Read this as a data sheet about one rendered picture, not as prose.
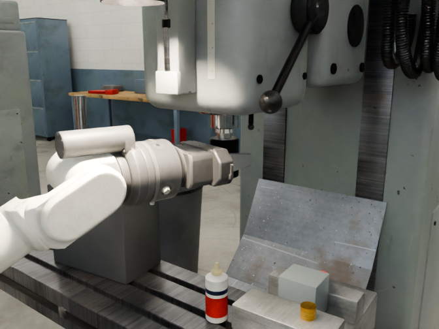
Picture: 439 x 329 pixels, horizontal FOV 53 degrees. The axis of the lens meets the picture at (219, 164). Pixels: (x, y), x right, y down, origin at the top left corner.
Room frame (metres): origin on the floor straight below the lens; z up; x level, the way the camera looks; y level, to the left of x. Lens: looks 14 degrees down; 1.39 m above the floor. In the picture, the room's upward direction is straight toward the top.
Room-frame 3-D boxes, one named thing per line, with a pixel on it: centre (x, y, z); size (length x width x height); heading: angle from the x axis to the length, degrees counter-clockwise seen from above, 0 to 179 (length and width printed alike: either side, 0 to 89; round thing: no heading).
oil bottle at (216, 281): (0.71, 0.01, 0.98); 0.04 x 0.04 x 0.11
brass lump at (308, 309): (0.54, -0.12, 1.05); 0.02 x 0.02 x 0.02
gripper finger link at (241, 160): (0.67, -0.03, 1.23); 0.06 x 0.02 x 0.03; 128
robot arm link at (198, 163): (0.64, 0.06, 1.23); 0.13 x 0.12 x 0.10; 38
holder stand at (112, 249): (0.93, 0.26, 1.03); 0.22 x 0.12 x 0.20; 60
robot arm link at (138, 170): (0.57, 0.16, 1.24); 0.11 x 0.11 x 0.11; 38
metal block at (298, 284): (0.60, -0.13, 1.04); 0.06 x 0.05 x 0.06; 55
